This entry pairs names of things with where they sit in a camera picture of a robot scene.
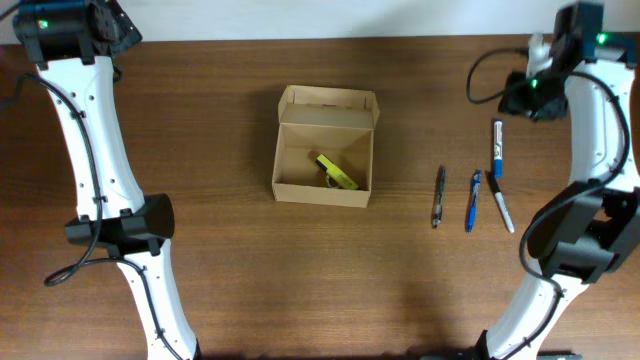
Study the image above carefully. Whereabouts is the cardboard box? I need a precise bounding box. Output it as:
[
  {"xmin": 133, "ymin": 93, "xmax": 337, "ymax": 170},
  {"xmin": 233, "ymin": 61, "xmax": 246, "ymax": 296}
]
[{"xmin": 271, "ymin": 85, "xmax": 380, "ymax": 208}]

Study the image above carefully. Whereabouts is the black ballpoint pen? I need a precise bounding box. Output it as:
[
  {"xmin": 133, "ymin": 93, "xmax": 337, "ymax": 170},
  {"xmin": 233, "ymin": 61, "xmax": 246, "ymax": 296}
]
[{"xmin": 432, "ymin": 165, "xmax": 446, "ymax": 229}]

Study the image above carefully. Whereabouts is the yellow tape roll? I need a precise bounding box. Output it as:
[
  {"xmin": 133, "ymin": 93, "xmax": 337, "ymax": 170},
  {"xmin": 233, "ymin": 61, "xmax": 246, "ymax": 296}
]
[{"xmin": 326, "ymin": 175, "xmax": 341, "ymax": 189}]

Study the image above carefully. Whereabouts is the blue whiteboard marker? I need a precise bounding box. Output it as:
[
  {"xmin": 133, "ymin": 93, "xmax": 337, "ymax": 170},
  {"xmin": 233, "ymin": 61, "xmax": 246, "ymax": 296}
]
[{"xmin": 493, "ymin": 119, "xmax": 503, "ymax": 179}]

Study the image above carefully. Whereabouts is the blue ballpoint pen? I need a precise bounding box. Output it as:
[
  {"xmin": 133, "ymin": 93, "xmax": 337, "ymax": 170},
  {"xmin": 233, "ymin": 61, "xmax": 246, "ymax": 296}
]
[{"xmin": 466, "ymin": 170, "xmax": 482, "ymax": 233}]

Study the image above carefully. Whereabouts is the black white permanent marker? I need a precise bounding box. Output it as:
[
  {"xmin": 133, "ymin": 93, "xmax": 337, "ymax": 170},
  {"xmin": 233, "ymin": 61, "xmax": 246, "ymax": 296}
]
[{"xmin": 487, "ymin": 172, "xmax": 515, "ymax": 233}]

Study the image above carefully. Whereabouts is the yellow highlighter marker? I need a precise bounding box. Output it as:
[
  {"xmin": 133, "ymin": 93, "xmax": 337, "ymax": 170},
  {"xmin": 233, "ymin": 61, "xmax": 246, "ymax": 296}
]
[{"xmin": 315, "ymin": 154, "xmax": 360, "ymax": 190}]

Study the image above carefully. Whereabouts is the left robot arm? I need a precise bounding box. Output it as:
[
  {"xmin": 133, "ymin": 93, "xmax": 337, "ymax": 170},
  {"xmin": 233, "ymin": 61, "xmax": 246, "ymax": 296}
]
[{"xmin": 6, "ymin": 0, "xmax": 202, "ymax": 360}]

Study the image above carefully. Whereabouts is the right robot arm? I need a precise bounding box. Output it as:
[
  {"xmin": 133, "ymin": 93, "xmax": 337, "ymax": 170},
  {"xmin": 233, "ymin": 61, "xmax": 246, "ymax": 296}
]
[{"xmin": 460, "ymin": 1, "xmax": 639, "ymax": 360}]

